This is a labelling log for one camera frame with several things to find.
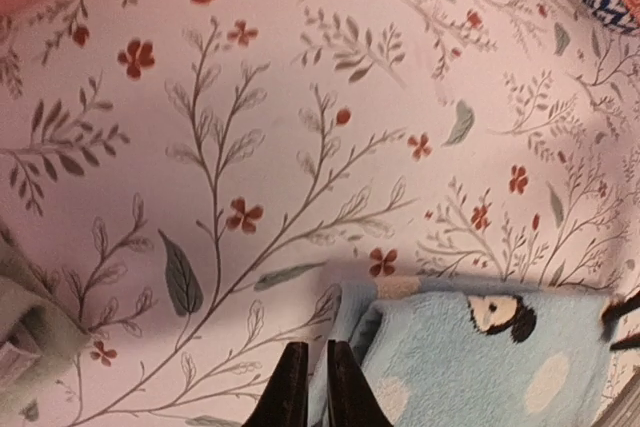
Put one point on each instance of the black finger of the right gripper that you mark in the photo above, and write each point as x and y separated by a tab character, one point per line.
628	343
620	308

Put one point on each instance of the green folded towel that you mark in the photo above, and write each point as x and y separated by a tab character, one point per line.
39	338

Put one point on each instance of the blue patterned towel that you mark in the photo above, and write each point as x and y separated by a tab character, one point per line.
436	353

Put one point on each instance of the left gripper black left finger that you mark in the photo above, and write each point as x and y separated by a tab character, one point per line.
284	401

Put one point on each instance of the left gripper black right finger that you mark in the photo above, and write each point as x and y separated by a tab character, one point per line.
351	402

